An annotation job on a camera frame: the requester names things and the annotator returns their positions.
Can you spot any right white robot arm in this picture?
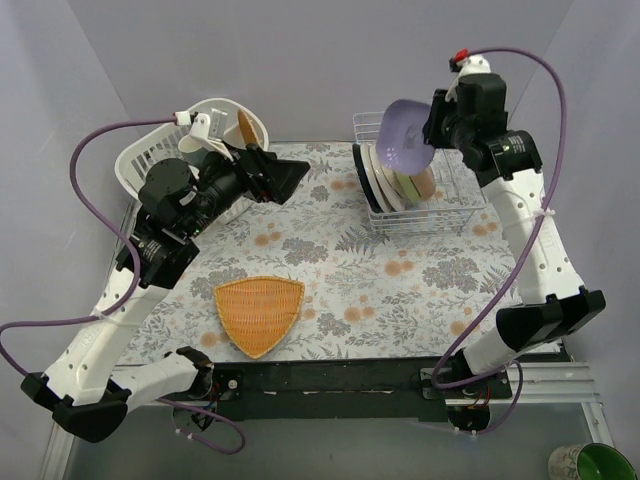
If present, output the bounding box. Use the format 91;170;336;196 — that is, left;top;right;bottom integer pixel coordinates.
423;73;606;398

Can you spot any purple cable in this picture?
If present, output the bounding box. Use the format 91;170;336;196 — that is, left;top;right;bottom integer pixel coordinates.
0;115;246;455
430;47;569;435

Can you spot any green square bowl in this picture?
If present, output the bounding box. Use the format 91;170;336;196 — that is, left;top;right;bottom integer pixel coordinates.
395;172;421;204

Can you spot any watermelon pattern plate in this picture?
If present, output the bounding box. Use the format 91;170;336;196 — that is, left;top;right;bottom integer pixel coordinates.
360;144;393;213

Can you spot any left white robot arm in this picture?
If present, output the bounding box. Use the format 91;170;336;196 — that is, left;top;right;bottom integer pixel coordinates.
21;144;310;443

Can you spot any floral table mat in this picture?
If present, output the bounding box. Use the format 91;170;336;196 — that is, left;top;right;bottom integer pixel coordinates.
121;142;514;365

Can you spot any beige square bowl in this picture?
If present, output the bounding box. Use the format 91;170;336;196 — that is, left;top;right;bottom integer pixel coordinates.
381;166;407;212

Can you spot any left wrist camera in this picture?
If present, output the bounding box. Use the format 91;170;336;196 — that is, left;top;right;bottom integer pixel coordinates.
174;108;228;152

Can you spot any red rimmed beige plate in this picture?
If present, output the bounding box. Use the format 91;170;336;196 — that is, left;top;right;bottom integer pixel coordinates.
352;143;381;213

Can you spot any white plastic basket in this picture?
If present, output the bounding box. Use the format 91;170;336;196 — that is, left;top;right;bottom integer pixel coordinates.
114;97;271;226

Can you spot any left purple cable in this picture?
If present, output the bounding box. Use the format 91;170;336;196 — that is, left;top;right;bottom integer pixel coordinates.
0;115;246;455

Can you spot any woven bamboo tray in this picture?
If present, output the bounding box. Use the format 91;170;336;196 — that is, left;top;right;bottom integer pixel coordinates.
214;276;305;359

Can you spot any black base frame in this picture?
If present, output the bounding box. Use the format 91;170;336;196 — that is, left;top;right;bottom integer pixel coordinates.
200;357;513;422

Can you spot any white cup in basket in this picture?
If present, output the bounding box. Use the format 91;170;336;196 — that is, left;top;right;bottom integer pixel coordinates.
178;135;220;169

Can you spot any woven coaster in basket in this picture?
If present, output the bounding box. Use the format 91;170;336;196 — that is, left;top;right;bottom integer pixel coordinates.
237;109;261;146

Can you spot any pink square bowl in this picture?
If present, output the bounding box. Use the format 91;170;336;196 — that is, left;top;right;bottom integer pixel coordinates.
409;167;436;201

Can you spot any purple square bowl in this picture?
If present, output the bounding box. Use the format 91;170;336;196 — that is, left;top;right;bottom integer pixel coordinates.
376;99;435;175

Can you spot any white wire dish rack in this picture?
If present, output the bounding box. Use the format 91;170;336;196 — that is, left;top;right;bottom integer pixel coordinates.
353;112;486;235

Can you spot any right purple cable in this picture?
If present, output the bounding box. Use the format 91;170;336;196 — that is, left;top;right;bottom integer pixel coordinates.
430;47;569;435

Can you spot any green floral mug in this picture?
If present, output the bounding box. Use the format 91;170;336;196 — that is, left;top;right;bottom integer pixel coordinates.
548;443;638;480

